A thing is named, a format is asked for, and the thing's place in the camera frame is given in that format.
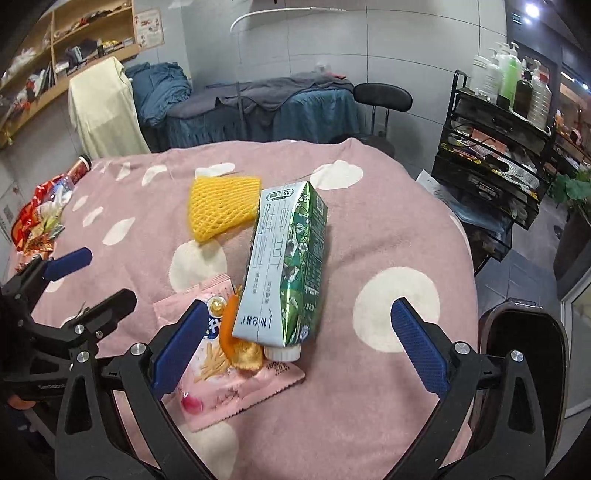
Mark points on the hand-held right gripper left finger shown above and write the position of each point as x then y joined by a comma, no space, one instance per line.
182,350

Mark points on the black trash bin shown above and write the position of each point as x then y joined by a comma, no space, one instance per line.
526,350

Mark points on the white pump bottle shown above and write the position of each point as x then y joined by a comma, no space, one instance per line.
485,78

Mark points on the wall poster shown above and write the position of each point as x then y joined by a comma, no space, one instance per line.
148,27

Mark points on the pink snack packet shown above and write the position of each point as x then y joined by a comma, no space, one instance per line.
221,397

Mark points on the white paper sheet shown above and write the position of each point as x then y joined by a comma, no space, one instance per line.
431,187

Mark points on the dark pump bottle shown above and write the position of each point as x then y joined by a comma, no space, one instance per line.
523,94

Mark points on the pile of red snack bags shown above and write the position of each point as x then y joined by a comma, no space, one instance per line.
39,217

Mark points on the blue-skirted massage bed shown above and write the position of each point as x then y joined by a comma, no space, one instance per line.
304,120

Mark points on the black mesh cart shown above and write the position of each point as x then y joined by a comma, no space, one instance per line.
489,161

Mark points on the orange peel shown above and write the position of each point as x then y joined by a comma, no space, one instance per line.
231,344

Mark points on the potted green plant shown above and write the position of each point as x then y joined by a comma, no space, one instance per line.
575,187

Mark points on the blue bedding pile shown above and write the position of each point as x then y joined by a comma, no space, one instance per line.
159,90

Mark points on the white wall sign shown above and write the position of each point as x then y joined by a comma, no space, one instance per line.
9,212

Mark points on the pink spotted blanket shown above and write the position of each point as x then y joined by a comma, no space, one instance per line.
383,230

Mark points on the cream cloth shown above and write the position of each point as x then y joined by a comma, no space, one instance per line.
104,110

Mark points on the yellow foam fruit net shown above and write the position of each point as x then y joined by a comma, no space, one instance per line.
221,207

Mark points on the white curved rail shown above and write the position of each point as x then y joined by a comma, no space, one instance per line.
258,14

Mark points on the green milk carton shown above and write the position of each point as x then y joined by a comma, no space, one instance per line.
286,258

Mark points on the black stool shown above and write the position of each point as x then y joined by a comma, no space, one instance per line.
383,97

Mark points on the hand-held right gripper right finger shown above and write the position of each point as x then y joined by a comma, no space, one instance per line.
418,350

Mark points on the wooden cubby shelf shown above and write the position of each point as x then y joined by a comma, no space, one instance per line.
124,50

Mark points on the grey blanket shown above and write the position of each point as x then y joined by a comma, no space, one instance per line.
277,90

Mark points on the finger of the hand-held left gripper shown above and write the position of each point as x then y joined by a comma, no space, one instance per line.
108,311
67,264

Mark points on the clear pump bottle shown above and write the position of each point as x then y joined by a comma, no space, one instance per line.
540,99

